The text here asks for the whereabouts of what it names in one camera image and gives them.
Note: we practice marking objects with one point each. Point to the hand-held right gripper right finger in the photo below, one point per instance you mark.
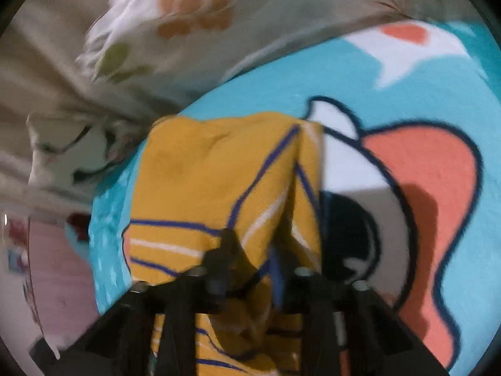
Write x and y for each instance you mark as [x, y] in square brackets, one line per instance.
[280, 278]

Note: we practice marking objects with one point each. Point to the white floral printed quilt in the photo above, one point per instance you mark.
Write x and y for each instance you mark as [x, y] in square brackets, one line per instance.
[219, 31]

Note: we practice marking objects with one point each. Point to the white cartoon face pillow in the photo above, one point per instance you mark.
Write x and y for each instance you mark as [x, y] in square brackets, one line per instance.
[74, 156]

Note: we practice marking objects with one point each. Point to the mustard striped knit sweater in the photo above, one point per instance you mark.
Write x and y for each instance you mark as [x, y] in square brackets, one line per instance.
[219, 180]

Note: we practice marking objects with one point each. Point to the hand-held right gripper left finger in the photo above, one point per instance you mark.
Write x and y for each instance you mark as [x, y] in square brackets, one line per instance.
[231, 258]

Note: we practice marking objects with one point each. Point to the turquoise cartoon printed blanket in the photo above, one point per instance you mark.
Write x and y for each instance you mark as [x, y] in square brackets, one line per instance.
[438, 156]

